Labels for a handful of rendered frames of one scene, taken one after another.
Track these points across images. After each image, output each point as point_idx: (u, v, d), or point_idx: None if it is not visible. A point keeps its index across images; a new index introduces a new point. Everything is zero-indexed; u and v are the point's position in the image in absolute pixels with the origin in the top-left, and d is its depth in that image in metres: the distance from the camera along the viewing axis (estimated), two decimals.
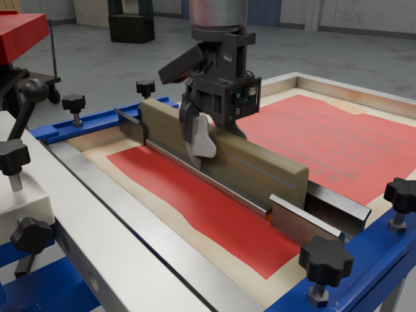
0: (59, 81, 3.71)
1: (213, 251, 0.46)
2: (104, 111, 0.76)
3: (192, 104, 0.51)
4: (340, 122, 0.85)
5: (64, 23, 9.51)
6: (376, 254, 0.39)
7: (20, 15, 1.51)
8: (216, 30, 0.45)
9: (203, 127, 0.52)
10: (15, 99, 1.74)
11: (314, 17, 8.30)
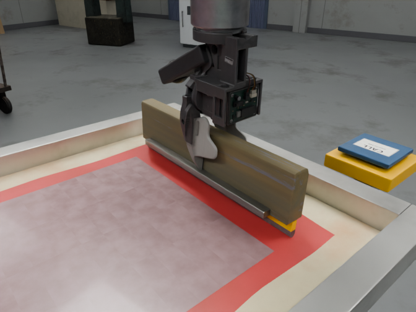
0: (9, 90, 3.42)
1: None
2: None
3: (193, 106, 0.50)
4: None
5: (46, 25, 9.22)
6: None
7: None
8: (217, 33, 0.44)
9: (204, 128, 0.51)
10: None
11: (301, 18, 8.02)
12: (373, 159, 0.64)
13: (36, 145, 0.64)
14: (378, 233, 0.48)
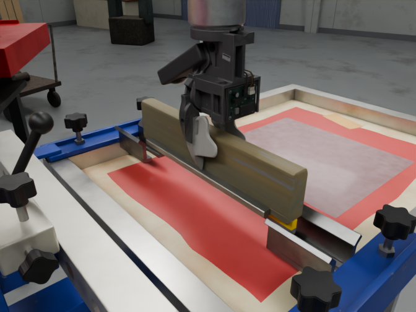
0: (59, 85, 3.73)
1: (210, 272, 0.48)
2: (106, 127, 0.78)
3: (192, 105, 0.51)
4: None
5: (64, 25, 9.53)
6: (366, 280, 0.41)
7: (21, 25, 1.53)
8: (215, 30, 0.45)
9: (203, 127, 0.52)
10: (16, 107, 1.76)
11: (313, 18, 8.32)
12: None
13: None
14: None
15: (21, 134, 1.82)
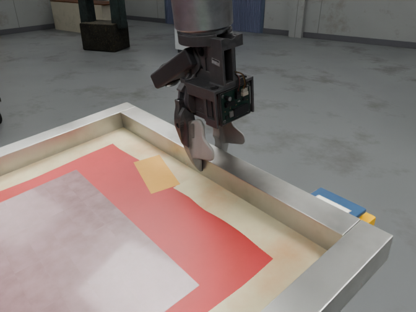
0: None
1: None
2: None
3: (186, 109, 0.50)
4: None
5: (42, 28, 9.21)
6: None
7: None
8: (201, 35, 0.44)
9: (199, 130, 0.51)
10: None
11: (298, 23, 8.01)
12: None
13: None
14: (324, 253, 0.42)
15: None
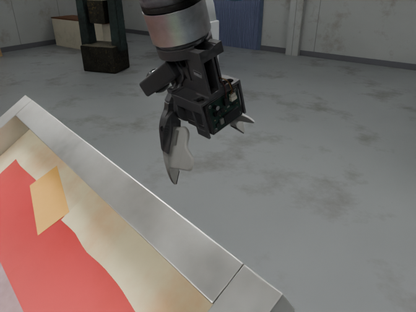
0: None
1: None
2: None
3: (174, 114, 0.49)
4: None
5: (43, 44, 9.36)
6: None
7: None
8: (179, 49, 0.42)
9: (183, 138, 0.50)
10: None
11: (294, 41, 8.16)
12: None
13: None
14: None
15: None
